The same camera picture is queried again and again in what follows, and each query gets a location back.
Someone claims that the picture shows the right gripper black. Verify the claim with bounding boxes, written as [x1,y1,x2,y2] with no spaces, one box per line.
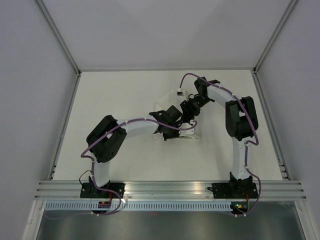
[179,95,212,126]

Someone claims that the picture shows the white cloth napkin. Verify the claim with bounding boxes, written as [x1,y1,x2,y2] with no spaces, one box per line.
[153,90,200,140]

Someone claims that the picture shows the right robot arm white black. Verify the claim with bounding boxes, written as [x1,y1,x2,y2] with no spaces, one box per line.
[180,77,259,198]

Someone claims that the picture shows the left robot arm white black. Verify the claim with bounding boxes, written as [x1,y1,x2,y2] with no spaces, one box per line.
[86,105,183,198]

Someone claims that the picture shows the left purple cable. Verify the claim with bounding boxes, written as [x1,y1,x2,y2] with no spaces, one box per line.
[43,117,198,221]

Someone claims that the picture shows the purple cable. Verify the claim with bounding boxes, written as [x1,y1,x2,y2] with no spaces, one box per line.
[43,117,198,221]
[178,72,262,218]

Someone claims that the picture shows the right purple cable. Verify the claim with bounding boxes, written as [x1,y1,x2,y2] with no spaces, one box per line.
[178,72,262,218]

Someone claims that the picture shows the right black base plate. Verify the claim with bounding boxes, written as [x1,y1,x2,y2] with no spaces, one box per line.
[211,182,259,199]

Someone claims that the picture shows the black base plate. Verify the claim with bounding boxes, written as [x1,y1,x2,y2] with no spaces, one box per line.
[80,182,125,199]
[211,182,259,199]

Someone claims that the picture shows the white slotted cable duct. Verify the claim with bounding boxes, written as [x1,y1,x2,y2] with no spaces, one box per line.
[45,200,232,212]

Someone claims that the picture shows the left side aluminium rail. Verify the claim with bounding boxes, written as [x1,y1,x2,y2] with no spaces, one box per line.
[47,73,81,180]

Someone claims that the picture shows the aluminium rail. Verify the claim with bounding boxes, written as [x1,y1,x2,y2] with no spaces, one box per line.
[47,73,81,180]
[251,68,292,181]
[34,180,307,202]

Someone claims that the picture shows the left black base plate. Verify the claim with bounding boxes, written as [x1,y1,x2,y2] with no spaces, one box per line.
[80,182,125,199]

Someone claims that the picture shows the right side aluminium rail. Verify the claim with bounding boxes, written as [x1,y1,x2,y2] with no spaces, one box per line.
[251,68,292,181]

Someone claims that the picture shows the aluminium front rail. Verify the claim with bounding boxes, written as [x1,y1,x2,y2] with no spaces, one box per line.
[34,180,307,202]

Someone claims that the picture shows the right aluminium frame post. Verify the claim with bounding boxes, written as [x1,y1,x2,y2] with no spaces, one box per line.
[252,0,300,75]

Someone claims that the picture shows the aluminium frame post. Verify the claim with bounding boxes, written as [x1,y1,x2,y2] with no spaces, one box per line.
[252,0,300,75]
[33,0,81,76]

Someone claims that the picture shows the left aluminium frame post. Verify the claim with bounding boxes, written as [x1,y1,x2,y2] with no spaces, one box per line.
[33,0,81,76]

